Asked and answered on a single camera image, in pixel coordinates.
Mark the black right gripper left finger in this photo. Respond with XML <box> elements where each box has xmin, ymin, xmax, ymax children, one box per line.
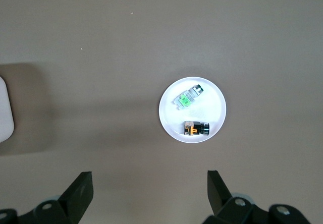
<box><xmin>19</xmin><ymin>171</ymin><xmax>94</xmax><ymax>224</ymax></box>

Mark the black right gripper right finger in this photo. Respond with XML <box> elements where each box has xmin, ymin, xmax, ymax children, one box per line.
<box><xmin>203</xmin><ymin>170</ymin><xmax>270</xmax><ymax>224</ymax></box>

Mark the orange and black push-button switch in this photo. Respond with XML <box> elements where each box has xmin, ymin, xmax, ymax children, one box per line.
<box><xmin>183</xmin><ymin>120</ymin><xmax>210</xmax><ymax>136</ymax></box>

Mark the pink round plate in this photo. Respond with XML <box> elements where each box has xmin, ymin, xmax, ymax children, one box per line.
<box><xmin>158</xmin><ymin>76</ymin><xmax>227</xmax><ymax>144</ymax></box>

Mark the white lidded storage box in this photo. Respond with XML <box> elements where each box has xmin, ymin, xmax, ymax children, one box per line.
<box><xmin>0</xmin><ymin>75</ymin><xmax>15</xmax><ymax>143</ymax></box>

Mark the green push-button switch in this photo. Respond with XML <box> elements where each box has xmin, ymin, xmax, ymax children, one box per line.
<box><xmin>173</xmin><ymin>84</ymin><xmax>204</xmax><ymax>109</ymax></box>

